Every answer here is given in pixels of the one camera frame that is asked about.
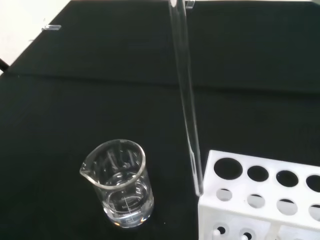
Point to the small clear glass beaker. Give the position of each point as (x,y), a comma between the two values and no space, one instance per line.
(125,200)

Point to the black cloth bench cover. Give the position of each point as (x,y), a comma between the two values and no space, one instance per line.
(100,100)

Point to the white test tube rack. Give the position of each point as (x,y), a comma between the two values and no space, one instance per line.
(250,225)

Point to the black stand leg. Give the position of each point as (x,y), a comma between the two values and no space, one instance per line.
(3,65)

